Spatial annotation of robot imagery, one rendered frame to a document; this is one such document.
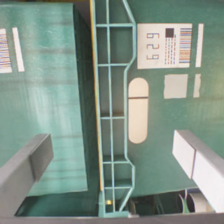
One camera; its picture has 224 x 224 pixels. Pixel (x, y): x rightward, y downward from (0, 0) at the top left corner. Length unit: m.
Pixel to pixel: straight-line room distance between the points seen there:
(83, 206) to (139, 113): 0.31
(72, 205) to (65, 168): 0.19
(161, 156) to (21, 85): 0.26
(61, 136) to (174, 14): 0.26
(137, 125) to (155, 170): 0.09
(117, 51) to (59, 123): 0.15
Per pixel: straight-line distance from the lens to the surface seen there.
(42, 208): 0.51
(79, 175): 0.33
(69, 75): 0.27
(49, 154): 0.17
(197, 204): 0.68
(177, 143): 0.17
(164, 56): 0.27
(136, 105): 0.28
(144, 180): 0.33
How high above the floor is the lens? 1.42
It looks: level
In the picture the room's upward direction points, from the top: 92 degrees counter-clockwise
